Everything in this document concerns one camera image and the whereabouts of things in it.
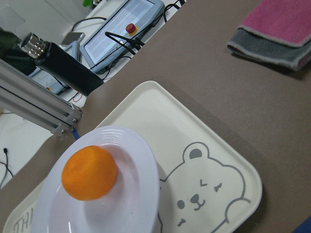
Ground orange fruit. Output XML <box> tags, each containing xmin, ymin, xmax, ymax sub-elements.
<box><xmin>61</xmin><ymin>146</ymin><xmax>118</xmax><ymax>201</ymax></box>

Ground white round plate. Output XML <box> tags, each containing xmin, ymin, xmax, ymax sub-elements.
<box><xmin>31</xmin><ymin>126</ymin><xmax>160</xmax><ymax>233</ymax></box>

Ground cream bear tray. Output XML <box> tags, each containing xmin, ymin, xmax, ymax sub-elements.
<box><xmin>3</xmin><ymin>81</ymin><xmax>262</xmax><ymax>233</ymax></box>

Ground black bottle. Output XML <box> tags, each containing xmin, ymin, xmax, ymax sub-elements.
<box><xmin>20</xmin><ymin>33</ymin><xmax>104</xmax><ymax>96</ymax></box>

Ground grey folded cloth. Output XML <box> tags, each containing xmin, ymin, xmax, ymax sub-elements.
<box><xmin>227</xmin><ymin>29</ymin><xmax>311</xmax><ymax>71</ymax></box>

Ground pink folded cloth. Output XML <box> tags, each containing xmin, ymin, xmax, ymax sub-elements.
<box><xmin>239</xmin><ymin>0</ymin><xmax>311</xmax><ymax>48</ymax></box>

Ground aluminium frame post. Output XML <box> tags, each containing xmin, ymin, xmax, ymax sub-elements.
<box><xmin>0</xmin><ymin>60</ymin><xmax>82</xmax><ymax>136</ymax></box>

